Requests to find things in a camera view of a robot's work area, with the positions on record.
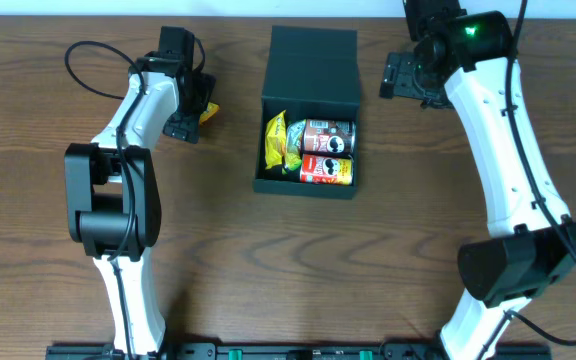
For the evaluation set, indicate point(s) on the orange snack packet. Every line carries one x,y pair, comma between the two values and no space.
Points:
209,112

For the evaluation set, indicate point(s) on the black mounting rail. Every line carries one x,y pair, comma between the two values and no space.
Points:
210,351

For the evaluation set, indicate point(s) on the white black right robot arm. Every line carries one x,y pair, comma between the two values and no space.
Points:
469,63

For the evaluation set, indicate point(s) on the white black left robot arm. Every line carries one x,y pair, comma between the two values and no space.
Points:
113,202

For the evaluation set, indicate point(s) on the brown Pringles can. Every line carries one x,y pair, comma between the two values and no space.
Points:
328,137

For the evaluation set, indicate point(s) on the green yellow snack packet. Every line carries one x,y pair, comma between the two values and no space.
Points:
294,138

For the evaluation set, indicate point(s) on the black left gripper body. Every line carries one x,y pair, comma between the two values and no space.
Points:
184,126

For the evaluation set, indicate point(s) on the red Pringles can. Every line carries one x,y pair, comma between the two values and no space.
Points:
319,169

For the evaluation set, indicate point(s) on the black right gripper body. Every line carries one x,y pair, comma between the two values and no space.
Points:
399,77

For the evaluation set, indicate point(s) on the black gift box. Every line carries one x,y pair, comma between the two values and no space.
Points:
311,73

